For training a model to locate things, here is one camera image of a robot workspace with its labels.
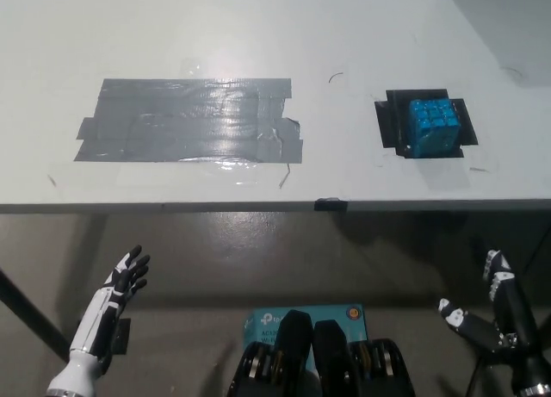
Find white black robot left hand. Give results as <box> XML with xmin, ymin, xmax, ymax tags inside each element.
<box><xmin>46</xmin><ymin>244</ymin><xmax>152</xmax><ymax>396</ymax></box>

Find black robot torso blocks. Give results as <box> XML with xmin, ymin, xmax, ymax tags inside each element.
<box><xmin>226</xmin><ymin>308</ymin><xmax>417</xmax><ymax>397</ymax></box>

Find black tape square mark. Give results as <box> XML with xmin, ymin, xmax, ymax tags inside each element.
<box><xmin>373</xmin><ymin>88</ymin><xmax>480</xmax><ymax>160</ymax></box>

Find teal router cardboard box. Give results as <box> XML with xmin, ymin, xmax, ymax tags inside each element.
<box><xmin>242</xmin><ymin>303</ymin><xmax>369</xmax><ymax>372</ymax></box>

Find black diagonal table leg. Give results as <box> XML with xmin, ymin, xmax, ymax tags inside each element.
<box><xmin>0</xmin><ymin>266</ymin><xmax>72</xmax><ymax>364</ymax></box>

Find blue Rubik's cube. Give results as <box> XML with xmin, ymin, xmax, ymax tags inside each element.
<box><xmin>406</xmin><ymin>97</ymin><xmax>462</xmax><ymax>159</ymax></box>

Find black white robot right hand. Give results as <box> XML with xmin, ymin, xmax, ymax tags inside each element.
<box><xmin>437</xmin><ymin>249</ymin><xmax>551</xmax><ymax>393</ymax></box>

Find black table foot plate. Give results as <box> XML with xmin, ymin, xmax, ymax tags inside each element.
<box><xmin>111</xmin><ymin>316</ymin><xmax>132</xmax><ymax>356</ymax></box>

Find grey duct tape patch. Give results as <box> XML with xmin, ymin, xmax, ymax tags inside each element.
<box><xmin>72</xmin><ymin>78</ymin><xmax>305</xmax><ymax>164</ymax></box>

